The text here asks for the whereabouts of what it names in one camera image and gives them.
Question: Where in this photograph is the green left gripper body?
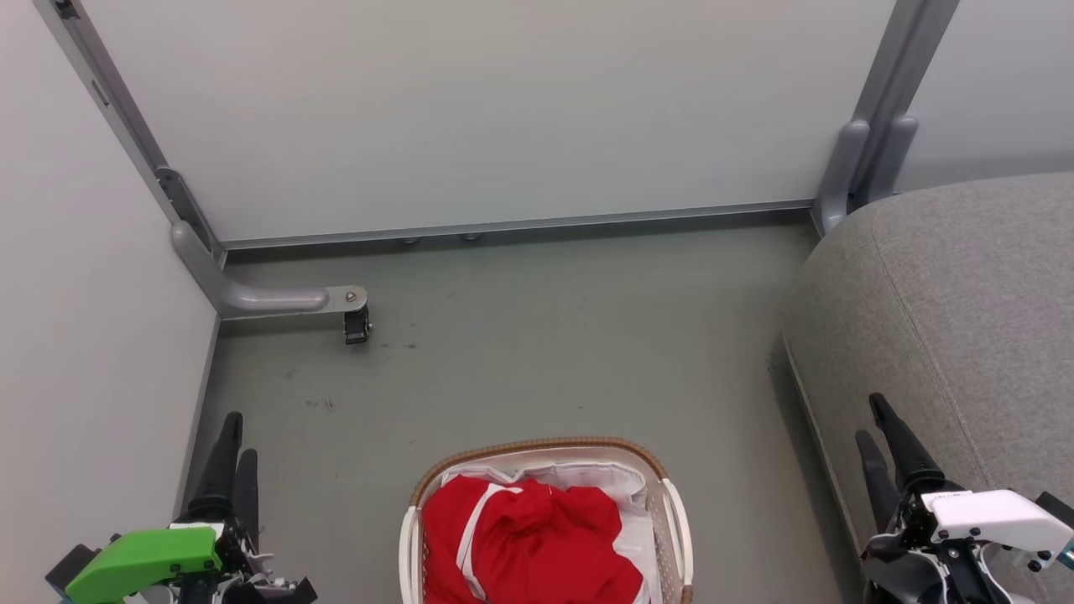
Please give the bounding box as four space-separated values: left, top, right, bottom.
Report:
46 520 279 604

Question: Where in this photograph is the white laundry basket brown rim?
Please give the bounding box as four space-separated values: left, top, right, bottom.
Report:
399 435 695 604

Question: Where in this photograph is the grey partition bottom rail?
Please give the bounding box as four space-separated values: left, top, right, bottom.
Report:
220 199 816 252

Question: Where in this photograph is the grey partition post with bracket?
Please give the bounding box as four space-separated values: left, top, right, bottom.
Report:
34 0 227 269

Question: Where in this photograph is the grey partition foot with caster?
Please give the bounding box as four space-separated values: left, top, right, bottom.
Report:
171 220 370 321

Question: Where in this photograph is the grey double partition foot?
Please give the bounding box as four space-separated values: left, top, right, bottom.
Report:
811 113 920 237

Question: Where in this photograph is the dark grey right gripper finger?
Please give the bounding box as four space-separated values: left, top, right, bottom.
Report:
868 392 946 497
854 429 902 534

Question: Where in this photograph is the grey fabric sofa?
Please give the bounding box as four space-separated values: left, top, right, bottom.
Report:
782 172 1074 604

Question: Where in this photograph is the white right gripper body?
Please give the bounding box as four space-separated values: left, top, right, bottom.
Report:
889 478 1074 604

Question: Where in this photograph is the red garment with white trim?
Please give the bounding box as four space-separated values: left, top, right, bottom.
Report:
421 475 647 604

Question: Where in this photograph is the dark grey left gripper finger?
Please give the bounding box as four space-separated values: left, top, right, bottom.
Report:
233 448 261 539
187 411 245 523

